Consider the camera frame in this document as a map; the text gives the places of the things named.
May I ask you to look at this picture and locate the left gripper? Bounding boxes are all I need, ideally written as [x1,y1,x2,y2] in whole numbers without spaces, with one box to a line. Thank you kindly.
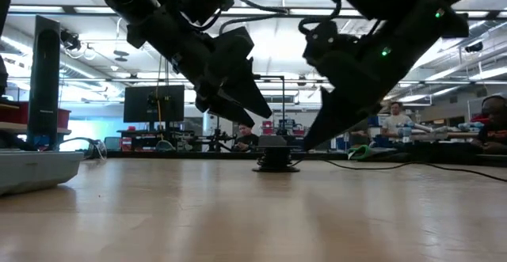
[173,36,273,128]

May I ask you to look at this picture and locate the green circuit board device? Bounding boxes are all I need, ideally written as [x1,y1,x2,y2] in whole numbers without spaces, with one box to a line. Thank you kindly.
[348,142,377,161]

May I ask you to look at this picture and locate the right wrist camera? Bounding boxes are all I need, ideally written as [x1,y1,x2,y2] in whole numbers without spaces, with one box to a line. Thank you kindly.
[299,18,360,67]

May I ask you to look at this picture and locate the black cord spool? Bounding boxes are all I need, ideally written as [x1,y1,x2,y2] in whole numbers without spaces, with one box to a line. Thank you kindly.
[252,135,301,173]

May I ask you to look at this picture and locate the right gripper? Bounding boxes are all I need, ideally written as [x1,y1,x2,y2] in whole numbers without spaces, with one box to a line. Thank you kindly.
[303,36,417,152]

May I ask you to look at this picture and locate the white building column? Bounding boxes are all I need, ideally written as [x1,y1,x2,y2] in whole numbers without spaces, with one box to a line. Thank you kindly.
[204,113,234,152]

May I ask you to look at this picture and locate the distant black robot rig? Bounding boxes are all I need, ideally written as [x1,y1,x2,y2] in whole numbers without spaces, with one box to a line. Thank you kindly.
[197,73,302,153]

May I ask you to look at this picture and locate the black pillar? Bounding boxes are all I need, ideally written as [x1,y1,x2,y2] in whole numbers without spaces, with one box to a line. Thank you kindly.
[27,14,61,152]

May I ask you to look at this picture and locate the black ceiling camera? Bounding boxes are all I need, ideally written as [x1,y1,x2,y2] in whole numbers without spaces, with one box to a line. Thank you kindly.
[60,30,82,52]

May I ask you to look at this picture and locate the black computer monitor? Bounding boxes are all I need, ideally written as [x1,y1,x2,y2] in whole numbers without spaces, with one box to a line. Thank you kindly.
[123,84,185,123]

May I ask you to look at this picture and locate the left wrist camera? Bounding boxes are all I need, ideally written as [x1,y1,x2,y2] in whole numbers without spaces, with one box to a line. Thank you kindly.
[215,26,255,71]

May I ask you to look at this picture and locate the grey plastic tool case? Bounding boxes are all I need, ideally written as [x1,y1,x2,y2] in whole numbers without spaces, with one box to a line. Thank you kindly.
[0,150,85,197]

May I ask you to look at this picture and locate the red storage bin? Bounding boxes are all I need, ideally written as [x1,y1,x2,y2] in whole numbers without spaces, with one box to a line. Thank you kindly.
[0,101,29,125]
[58,108,71,131]

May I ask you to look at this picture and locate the black aluminium table frame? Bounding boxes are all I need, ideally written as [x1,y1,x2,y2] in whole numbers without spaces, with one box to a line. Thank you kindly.
[0,5,507,161]

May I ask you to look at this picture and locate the thin black cord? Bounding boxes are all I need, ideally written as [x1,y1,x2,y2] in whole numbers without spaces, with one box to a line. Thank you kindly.
[292,157,507,183]

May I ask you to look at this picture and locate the clear safety glasses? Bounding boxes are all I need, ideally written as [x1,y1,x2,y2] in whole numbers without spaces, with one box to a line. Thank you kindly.
[84,138,108,161]

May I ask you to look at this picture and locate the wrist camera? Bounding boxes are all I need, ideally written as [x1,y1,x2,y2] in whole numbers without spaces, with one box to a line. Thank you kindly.
[299,18,360,67]
[215,26,255,71]

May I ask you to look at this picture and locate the wooden shelf board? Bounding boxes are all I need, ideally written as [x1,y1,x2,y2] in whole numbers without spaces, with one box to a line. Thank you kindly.
[0,121,72,135]

